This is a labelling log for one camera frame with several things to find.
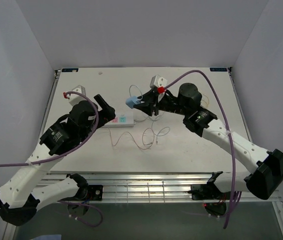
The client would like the yellow thin cable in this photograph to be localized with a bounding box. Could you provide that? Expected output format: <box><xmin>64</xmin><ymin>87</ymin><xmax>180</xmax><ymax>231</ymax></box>
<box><xmin>200</xmin><ymin>93</ymin><xmax>211</xmax><ymax>109</ymax></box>

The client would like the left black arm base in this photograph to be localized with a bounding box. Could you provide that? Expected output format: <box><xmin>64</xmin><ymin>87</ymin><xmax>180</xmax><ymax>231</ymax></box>
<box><xmin>64</xmin><ymin>173</ymin><xmax>103</xmax><ymax>202</ymax></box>

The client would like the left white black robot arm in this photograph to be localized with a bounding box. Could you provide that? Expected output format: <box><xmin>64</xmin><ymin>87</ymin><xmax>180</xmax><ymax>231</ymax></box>
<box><xmin>0</xmin><ymin>91</ymin><xmax>116</xmax><ymax>227</ymax></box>

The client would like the blue corner label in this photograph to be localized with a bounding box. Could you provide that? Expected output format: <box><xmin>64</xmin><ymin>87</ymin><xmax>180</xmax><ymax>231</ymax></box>
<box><xmin>61</xmin><ymin>68</ymin><xmax>79</xmax><ymax>73</ymax></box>
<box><xmin>209</xmin><ymin>67</ymin><xmax>228</xmax><ymax>72</ymax></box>

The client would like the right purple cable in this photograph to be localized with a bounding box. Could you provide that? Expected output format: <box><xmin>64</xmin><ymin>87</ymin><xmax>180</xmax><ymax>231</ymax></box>
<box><xmin>157</xmin><ymin>69</ymin><xmax>242</xmax><ymax>230</ymax></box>

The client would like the left blue corner label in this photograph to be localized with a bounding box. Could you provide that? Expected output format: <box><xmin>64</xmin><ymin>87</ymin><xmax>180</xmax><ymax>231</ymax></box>
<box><xmin>61</xmin><ymin>68</ymin><xmax>79</xmax><ymax>73</ymax></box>

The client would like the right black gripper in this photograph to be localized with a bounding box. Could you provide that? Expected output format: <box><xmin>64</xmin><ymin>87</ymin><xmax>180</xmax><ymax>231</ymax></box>
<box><xmin>133</xmin><ymin>89</ymin><xmax>189</xmax><ymax>117</ymax></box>

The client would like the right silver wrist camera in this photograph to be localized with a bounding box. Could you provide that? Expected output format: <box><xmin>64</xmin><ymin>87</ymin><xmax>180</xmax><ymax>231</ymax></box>
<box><xmin>149</xmin><ymin>74</ymin><xmax>168</xmax><ymax>89</ymax></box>

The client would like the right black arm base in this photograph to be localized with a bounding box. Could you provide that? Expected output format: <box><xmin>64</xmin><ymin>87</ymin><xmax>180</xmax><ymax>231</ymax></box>
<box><xmin>187</xmin><ymin>171</ymin><xmax>233</xmax><ymax>202</ymax></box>

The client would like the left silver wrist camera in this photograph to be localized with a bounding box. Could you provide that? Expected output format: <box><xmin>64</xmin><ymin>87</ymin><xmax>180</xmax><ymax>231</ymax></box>
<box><xmin>67</xmin><ymin>85</ymin><xmax>86</xmax><ymax>107</ymax></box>

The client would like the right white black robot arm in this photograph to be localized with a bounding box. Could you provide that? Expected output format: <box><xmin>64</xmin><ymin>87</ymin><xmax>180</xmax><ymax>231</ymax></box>
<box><xmin>129</xmin><ymin>83</ymin><xmax>283</xmax><ymax>200</ymax></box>

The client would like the blue charger plug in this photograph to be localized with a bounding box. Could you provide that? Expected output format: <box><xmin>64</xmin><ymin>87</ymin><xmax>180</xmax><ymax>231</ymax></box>
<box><xmin>125</xmin><ymin>96</ymin><xmax>141</xmax><ymax>109</ymax></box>

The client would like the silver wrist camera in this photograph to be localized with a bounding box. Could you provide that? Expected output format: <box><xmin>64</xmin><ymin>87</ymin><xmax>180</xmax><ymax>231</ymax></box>
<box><xmin>149</xmin><ymin>74</ymin><xmax>168</xmax><ymax>89</ymax></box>
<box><xmin>67</xmin><ymin>85</ymin><xmax>86</xmax><ymax>107</ymax></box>

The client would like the pink charger cable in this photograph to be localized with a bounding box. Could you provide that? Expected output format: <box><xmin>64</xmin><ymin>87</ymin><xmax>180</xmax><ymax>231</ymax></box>
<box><xmin>108</xmin><ymin>127</ymin><xmax>157</xmax><ymax>152</ymax></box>

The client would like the right blue corner label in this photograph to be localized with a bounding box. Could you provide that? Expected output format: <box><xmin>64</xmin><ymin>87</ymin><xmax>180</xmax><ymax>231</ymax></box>
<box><xmin>209</xmin><ymin>67</ymin><xmax>228</xmax><ymax>72</ymax></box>

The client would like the white colourful power strip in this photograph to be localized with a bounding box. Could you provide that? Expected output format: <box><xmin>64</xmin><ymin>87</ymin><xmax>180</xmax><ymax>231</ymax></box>
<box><xmin>103</xmin><ymin>111</ymin><xmax>135</xmax><ymax>128</ymax></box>

